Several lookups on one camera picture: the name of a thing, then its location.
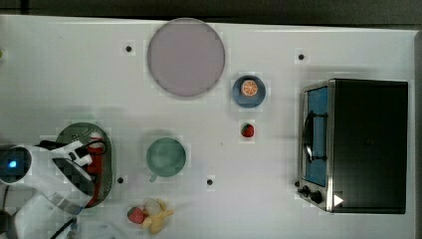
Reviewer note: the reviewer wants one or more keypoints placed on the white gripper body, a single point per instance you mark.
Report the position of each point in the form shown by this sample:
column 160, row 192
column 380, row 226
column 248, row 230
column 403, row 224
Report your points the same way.
column 76, row 155

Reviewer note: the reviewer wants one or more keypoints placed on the red ketchup bottle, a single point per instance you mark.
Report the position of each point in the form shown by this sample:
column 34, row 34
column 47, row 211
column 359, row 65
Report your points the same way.
column 96, row 149

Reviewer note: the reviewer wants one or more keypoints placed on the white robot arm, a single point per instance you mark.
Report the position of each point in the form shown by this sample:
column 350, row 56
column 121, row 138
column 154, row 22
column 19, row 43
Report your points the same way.
column 62, row 187

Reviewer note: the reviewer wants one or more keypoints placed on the red strawberry near banana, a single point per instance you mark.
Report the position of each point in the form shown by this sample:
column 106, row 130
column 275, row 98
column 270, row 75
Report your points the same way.
column 136, row 215

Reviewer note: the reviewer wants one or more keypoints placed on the green mug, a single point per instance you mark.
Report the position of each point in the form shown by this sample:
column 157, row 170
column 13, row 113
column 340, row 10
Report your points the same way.
column 165, row 157

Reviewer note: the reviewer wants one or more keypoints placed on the grey round plate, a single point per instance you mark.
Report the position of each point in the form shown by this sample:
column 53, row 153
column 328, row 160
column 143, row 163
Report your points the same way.
column 186, row 57

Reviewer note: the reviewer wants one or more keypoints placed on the red toy strawberry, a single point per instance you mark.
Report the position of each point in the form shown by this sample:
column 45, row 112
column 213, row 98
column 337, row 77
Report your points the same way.
column 247, row 130

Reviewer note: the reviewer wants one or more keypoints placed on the blue small bowl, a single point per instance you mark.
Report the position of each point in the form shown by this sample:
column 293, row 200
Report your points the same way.
column 249, row 101

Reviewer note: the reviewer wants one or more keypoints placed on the orange slice toy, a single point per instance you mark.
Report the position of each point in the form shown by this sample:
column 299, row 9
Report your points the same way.
column 249, row 88

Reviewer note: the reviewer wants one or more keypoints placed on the silver toaster oven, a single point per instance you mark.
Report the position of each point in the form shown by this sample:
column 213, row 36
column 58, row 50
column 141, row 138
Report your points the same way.
column 354, row 146

